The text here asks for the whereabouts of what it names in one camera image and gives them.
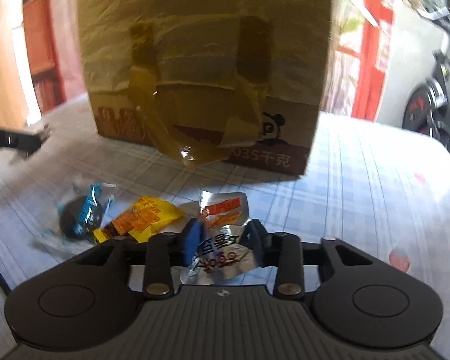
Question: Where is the silver foil snack packet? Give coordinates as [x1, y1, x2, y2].
[180, 191, 257, 285]

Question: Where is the blue dark cookie packet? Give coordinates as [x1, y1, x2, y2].
[34, 177, 118, 255]

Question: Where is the yellow snack packet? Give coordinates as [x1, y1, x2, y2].
[92, 196, 185, 243]

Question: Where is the blue plaid bed sheet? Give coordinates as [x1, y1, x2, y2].
[0, 100, 450, 359]

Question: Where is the brown cardboard box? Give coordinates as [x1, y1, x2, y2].
[77, 0, 331, 176]

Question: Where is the black exercise bike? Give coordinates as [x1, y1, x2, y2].
[401, 0, 450, 154]

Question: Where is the tall green bamboo plant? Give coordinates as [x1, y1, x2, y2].
[321, 0, 378, 116]

